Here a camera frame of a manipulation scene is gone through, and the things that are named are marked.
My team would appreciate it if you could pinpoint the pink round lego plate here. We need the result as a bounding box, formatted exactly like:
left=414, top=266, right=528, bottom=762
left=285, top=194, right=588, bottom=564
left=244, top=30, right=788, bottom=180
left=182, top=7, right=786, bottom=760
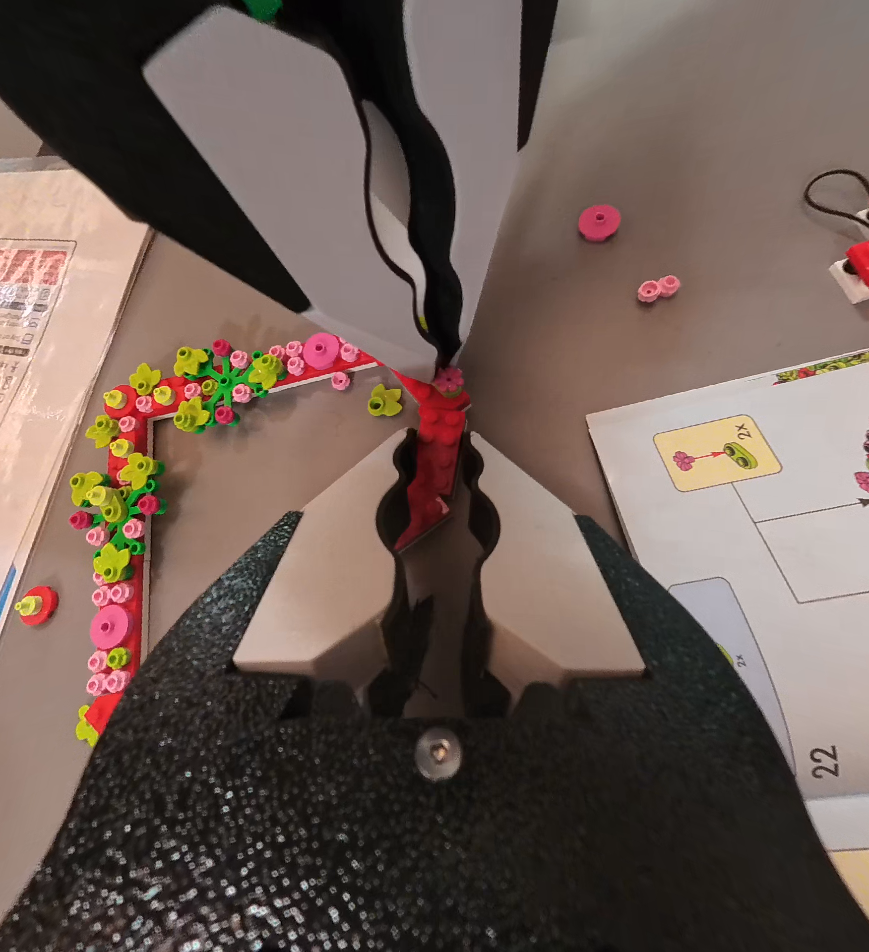
left=578, top=204, right=623, bottom=242

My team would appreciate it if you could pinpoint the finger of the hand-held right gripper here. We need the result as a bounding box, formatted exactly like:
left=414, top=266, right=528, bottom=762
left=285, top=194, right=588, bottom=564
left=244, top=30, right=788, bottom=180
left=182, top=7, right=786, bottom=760
left=143, top=4, right=454, bottom=369
left=405, top=0, right=522, bottom=365

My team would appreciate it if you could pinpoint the red lego heart frame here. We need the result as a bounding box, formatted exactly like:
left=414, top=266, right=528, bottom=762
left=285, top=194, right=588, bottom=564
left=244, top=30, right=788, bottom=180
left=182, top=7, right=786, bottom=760
left=70, top=335, right=474, bottom=748

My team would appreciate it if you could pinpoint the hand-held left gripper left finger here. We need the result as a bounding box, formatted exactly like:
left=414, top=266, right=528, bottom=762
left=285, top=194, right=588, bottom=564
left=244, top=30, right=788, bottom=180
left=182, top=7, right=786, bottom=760
left=232, top=428, right=415, bottom=716

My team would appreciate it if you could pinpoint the lego instruction booklet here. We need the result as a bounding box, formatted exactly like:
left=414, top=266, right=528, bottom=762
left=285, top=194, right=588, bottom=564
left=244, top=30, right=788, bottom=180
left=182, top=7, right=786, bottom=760
left=585, top=338, right=869, bottom=952

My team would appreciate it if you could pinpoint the laminated printed paper sheet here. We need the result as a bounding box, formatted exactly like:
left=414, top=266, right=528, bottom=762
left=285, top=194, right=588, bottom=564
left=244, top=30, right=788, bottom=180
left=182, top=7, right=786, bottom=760
left=0, top=158, right=155, bottom=718

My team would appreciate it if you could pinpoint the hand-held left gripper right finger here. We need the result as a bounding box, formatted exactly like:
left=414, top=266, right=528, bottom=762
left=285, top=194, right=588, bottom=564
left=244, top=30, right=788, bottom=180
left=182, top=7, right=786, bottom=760
left=460, top=430, right=649, bottom=715

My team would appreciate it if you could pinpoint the red round plate lime stud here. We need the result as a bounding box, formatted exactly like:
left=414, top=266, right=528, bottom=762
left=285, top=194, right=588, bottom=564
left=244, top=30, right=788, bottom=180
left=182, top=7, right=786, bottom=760
left=15, top=586, right=60, bottom=627

